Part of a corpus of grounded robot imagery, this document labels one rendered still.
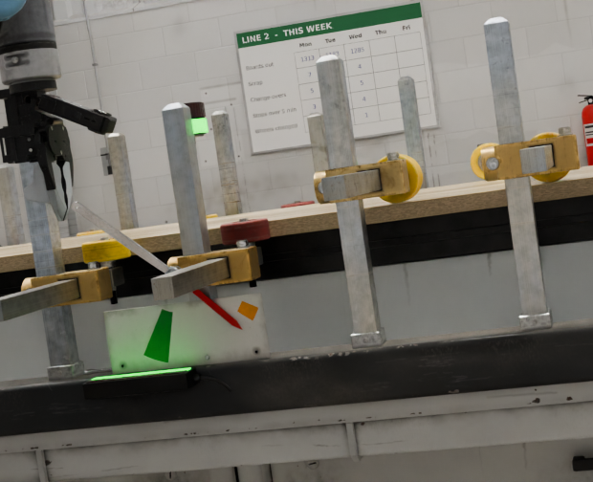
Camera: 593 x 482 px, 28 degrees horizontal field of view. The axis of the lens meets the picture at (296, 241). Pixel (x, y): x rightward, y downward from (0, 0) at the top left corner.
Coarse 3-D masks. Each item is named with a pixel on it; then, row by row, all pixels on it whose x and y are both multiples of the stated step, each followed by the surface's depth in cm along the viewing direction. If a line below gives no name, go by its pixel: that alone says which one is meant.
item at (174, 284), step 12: (204, 264) 174; (216, 264) 177; (168, 276) 159; (180, 276) 162; (192, 276) 167; (204, 276) 171; (216, 276) 177; (228, 276) 182; (156, 288) 159; (168, 288) 159; (180, 288) 161; (192, 288) 166
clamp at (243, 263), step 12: (216, 252) 183; (228, 252) 182; (240, 252) 182; (252, 252) 183; (168, 264) 185; (180, 264) 184; (192, 264) 184; (228, 264) 182; (240, 264) 182; (252, 264) 183; (240, 276) 182; (252, 276) 182
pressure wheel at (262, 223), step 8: (224, 224) 197; (232, 224) 195; (240, 224) 195; (248, 224) 195; (256, 224) 195; (264, 224) 196; (224, 232) 196; (232, 232) 195; (240, 232) 195; (248, 232) 195; (256, 232) 195; (264, 232) 196; (224, 240) 197; (232, 240) 195; (248, 240) 195; (256, 240) 195
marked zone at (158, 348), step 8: (168, 312) 185; (160, 320) 186; (168, 320) 186; (160, 328) 186; (168, 328) 186; (152, 336) 186; (160, 336) 186; (168, 336) 186; (152, 344) 187; (160, 344) 186; (168, 344) 186; (144, 352) 187; (152, 352) 187; (160, 352) 186; (168, 352) 186; (160, 360) 186
